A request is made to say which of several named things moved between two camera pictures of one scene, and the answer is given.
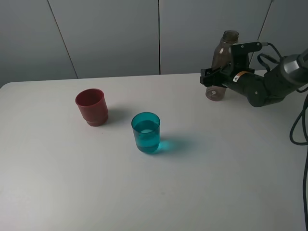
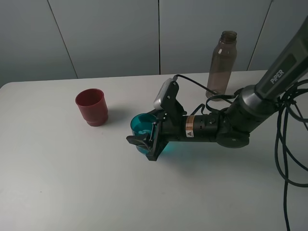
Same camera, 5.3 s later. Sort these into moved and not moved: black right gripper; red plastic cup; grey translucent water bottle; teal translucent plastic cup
Moved: black right gripper
Not moved: grey translucent water bottle; red plastic cup; teal translucent plastic cup
